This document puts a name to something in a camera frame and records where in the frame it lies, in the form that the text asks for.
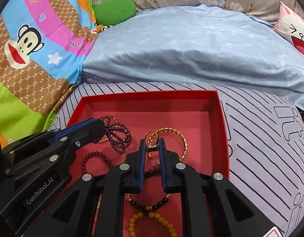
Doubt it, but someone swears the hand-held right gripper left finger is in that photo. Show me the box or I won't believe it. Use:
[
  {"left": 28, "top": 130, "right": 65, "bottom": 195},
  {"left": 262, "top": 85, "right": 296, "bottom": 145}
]
[{"left": 24, "top": 138, "right": 146, "bottom": 237}]

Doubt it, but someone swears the dark red bead bracelet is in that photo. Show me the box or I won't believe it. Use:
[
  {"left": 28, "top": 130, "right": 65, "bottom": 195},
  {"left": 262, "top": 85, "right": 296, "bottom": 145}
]
[{"left": 81, "top": 151, "right": 110, "bottom": 176}]

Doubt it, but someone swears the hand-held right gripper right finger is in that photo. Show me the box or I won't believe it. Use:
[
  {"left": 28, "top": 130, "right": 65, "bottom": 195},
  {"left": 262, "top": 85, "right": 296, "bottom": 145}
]
[{"left": 158, "top": 138, "right": 278, "bottom": 237}]

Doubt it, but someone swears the light blue pillow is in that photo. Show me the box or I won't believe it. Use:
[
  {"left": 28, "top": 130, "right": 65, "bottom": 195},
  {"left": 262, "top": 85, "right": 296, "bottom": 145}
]
[{"left": 81, "top": 4, "right": 304, "bottom": 109}]

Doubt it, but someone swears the green pillow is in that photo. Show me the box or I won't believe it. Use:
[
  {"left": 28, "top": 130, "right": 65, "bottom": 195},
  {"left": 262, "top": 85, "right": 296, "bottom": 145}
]
[{"left": 93, "top": 0, "right": 137, "bottom": 26}]

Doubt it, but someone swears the colourful cartoon monkey blanket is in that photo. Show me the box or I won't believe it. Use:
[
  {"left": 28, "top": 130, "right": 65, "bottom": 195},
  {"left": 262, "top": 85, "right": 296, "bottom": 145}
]
[{"left": 0, "top": 0, "right": 103, "bottom": 149}]

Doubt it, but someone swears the orange-yellow bead bracelet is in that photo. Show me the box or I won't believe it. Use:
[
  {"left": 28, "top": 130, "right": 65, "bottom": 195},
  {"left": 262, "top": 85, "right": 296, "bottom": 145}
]
[{"left": 128, "top": 212, "right": 177, "bottom": 237}]

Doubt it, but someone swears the purple garnet bead strand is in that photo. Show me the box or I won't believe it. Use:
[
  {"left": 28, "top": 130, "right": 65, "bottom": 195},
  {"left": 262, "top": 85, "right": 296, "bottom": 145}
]
[{"left": 93, "top": 115, "right": 132, "bottom": 155}]

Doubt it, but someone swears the gold ring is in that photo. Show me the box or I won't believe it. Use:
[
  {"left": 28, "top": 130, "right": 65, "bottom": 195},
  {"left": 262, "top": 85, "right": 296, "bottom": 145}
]
[{"left": 144, "top": 129, "right": 160, "bottom": 153}]

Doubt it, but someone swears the gold chain cuff bracelet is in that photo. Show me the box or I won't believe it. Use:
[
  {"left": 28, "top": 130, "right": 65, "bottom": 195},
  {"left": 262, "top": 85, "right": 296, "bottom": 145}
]
[{"left": 157, "top": 128, "right": 187, "bottom": 163}]

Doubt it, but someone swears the dark purple bead bracelet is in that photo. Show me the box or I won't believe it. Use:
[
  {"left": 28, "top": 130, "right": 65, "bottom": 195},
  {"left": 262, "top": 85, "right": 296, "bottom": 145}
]
[{"left": 127, "top": 168, "right": 171, "bottom": 211}]

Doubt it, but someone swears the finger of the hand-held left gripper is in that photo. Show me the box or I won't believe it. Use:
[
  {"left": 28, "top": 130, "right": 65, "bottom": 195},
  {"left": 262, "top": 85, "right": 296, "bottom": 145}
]
[
  {"left": 1, "top": 118, "right": 103, "bottom": 154},
  {"left": 5, "top": 122, "right": 107, "bottom": 179}
]

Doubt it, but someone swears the pink cartoon cat pillow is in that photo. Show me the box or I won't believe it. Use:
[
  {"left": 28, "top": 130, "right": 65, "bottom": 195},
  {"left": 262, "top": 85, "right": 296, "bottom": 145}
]
[{"left": 273, "top": 1, "right": 304, "bottom": 56}]

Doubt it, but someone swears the red cardboard box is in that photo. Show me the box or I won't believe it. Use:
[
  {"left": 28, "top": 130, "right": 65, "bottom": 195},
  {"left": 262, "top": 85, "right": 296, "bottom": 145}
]
[{"left": 67, "top": 90, "right": 231, "bottom": 237}]

